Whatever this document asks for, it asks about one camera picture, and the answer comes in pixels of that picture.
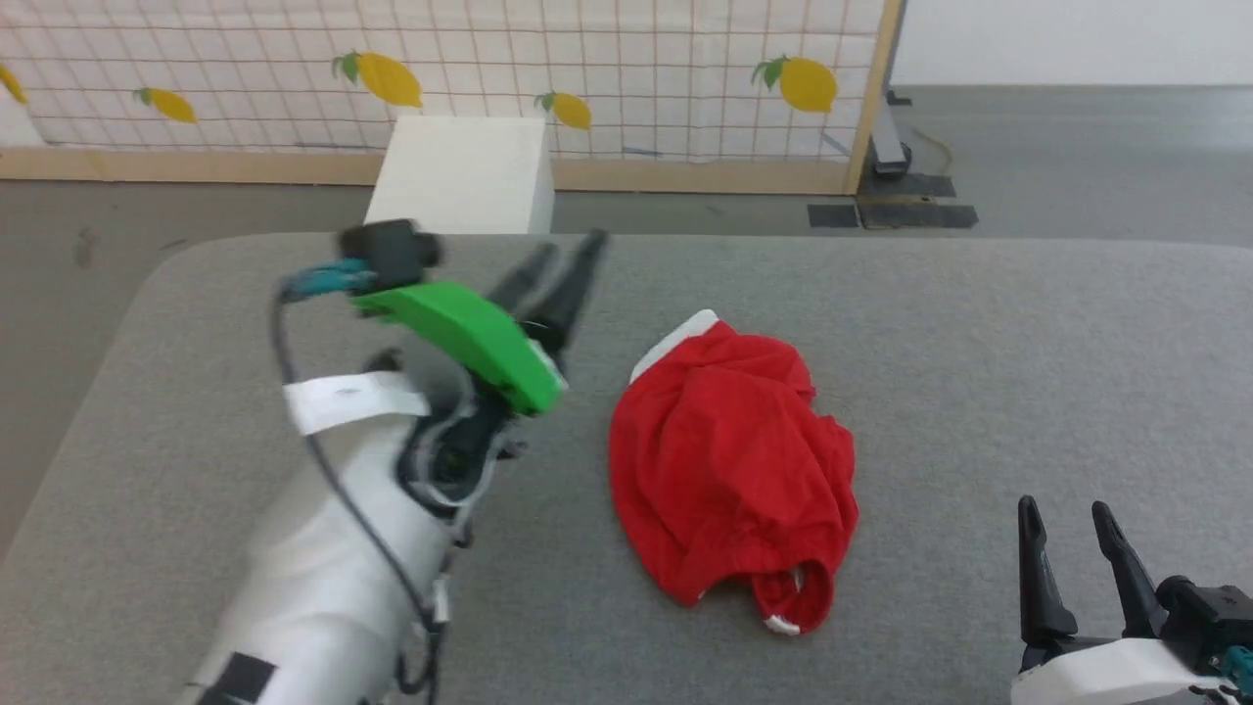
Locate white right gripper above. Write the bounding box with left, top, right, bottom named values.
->
left=1010, top=496, right=1239, bottom=705

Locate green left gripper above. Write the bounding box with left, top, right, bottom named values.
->
left=352, top=231, right=609, bottom=491

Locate red garment with white trim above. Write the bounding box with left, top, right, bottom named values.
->
left=607, top=308, right=862, bottom=637

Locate white rectangular block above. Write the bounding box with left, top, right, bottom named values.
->
left=364, top=116, right=556, bottom=236

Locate lemon print partition screen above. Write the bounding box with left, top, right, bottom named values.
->
left=0, top=0, right=906, bottom=195

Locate grey metal stand foot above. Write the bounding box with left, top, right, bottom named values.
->
left=869, top=88, right=914, bottom=177

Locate dark floor mat patch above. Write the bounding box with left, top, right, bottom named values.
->
left=861, top=173, right=956, bottom=200

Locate long black floor tape patch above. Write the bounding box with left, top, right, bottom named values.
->
left=859, top=201, right=978, bottom=231

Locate teal left camera plug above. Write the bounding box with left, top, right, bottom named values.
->
left=282, top=260, right=378, bottom=301

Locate white left cable label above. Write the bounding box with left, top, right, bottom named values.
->
left=284, top=372, right=432, bottom=437

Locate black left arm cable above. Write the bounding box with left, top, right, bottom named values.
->
left=272, top=292, right=446, bottom=698

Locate yellow floor cable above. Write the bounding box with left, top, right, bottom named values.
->
left=915, top=125, right=956, bottom=177

